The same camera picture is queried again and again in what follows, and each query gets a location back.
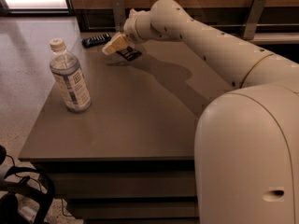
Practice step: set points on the grey metal bracket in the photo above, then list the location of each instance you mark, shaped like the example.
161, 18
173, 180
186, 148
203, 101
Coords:
119, 14
255, 13

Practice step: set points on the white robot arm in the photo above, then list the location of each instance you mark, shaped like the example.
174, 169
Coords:
246, 147

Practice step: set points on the grey drawer cabinet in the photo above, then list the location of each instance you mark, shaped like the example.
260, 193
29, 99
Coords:
127, 159

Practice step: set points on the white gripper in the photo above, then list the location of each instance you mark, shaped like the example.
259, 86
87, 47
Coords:
130, 27

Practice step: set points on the clear plastic water bottle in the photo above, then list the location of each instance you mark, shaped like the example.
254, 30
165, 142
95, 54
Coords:
67, 72

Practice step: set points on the dark rxbar blueberry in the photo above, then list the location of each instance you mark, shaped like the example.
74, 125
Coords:
95, 40

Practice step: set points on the left grey metal bracket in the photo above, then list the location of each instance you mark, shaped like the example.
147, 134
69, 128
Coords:
119, 14

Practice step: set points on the black rxbar chocolate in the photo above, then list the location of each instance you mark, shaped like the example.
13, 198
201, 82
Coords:
129, 54

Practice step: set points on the right grey metal bracket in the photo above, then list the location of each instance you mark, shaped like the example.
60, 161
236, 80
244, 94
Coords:
255, 13

